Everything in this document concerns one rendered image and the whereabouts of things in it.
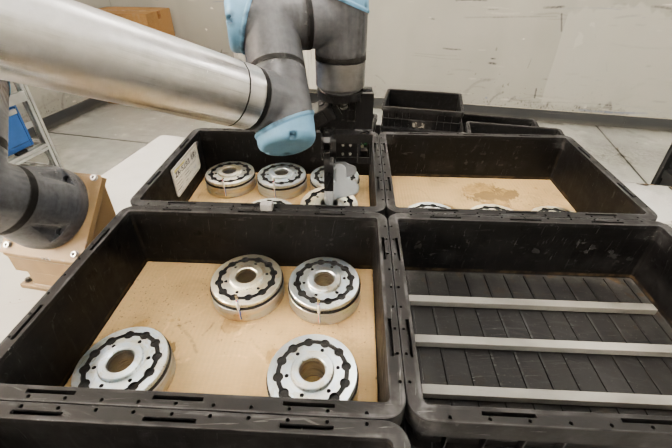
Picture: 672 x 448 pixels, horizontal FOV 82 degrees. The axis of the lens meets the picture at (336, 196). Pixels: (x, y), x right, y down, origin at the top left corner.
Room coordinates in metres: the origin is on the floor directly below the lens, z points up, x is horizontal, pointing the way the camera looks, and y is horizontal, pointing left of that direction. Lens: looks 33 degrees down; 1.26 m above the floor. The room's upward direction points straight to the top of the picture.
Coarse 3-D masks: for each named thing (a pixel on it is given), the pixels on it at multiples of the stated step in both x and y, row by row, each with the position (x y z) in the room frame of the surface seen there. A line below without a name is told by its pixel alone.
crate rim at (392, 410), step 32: (384, 224) 0.44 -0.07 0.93; (384, 256) 0.38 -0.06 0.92; (64, 288) 0.32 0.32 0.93; (384, 288) 0.31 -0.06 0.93; (32, 320) 0.27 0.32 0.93; (384, 320) 0.27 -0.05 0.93; (0, 352) 0.23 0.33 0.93; (0, 384) 0.20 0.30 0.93; (320, 416) 0.17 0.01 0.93; (352, 416) 0.17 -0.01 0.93; (384, 416) 0.17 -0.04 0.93
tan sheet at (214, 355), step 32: (160, 288) 0.41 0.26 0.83; (192, 288) 0.41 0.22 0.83; (128, 320) 0.35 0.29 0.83; (160, 320) 0.35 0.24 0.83; (192, 320) 0.35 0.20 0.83; (224, 320) 0.35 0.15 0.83; (256, 320) 0.35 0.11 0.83; (288, 320) 0.35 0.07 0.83; (352, 320) 0.35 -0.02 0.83; (192, 352) 0.30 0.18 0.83; (224, 352) 0.30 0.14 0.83; (256, 352) 0.30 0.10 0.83; (352, 352) 0.30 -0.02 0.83; (192, 384) 0.26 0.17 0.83; (224, 384) 0.26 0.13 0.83; (256, 384) 0.26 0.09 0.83
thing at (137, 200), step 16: (208, 128) 0.78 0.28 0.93; (224, 128) 0.78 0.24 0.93; (160, 176) 0.58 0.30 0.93; (144, 192) 0.52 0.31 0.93; (384, 192) 0.52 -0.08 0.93; (256, 208) 0.48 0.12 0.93; (288, 208) 0.48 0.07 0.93; (304, 208) 0.48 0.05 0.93; (320, 208) 0.48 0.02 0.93; (336, 208) 0.48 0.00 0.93; (352, 208) 0.48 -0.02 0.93; (368, 208) 0.48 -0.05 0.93; (384, 208) 0.48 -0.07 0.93
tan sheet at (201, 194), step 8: (256, 176) 0.74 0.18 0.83; (360, 176) 0.74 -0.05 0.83; (368, 176) 0.74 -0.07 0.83; (200, 184) 0.71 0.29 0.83; (256, 184) 0.71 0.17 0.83; (360, 184) 0.71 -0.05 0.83; (368, 184) 0.71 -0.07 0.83; (200, 192) 0.68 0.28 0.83; (208, 192) 0.68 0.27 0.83; (256, 192) 0.68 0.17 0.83; (304, 192) 0.68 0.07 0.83; (360, 192) 0.68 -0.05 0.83; (368, 192) 0.68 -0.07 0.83; (192, 200) 0.65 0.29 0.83; (200, 200) 0.65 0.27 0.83; (208, 200) 0.65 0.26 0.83; (216, 200) 0.65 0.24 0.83; (224, 200) 0.65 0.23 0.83; (232, 200) 0.65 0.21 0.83; (240, 200) 0.65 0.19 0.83; (248, 200) 0.65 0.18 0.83; (256, 200) 0.65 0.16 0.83; (288, 200) 0.65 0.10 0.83; (296, 200) 0.65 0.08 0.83; (360, 200) 0.65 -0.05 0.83; (368, 200) 0.65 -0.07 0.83
